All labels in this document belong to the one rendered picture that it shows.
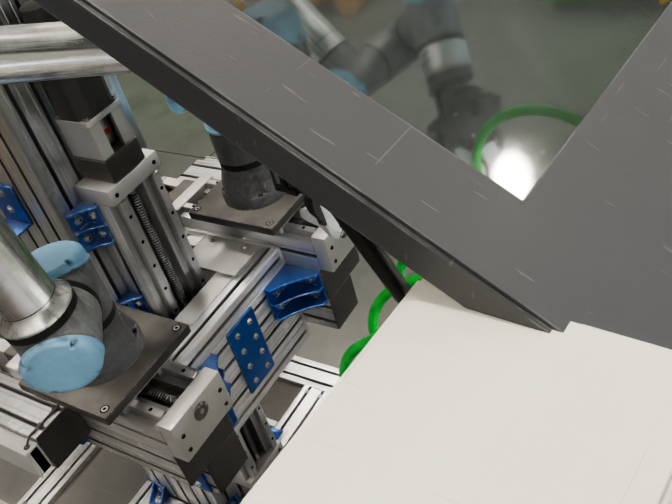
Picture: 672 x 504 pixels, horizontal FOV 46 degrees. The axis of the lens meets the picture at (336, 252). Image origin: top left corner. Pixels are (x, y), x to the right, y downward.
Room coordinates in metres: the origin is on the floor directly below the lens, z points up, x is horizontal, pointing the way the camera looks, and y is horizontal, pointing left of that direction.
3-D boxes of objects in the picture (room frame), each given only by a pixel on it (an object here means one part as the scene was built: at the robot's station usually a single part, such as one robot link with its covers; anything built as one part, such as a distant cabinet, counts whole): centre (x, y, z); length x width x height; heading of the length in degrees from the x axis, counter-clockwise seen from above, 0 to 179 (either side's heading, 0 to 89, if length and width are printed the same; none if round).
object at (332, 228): (0.97, 0.01, 1.26); 0.06 x 0.03 x 0.09; 44
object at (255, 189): (1.45, 0.12, 1.09); 0.15 x 0.15 x 0.10
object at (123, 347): (1.07, 0.44, 1.09); 0.15 x 0.15 x 0.10
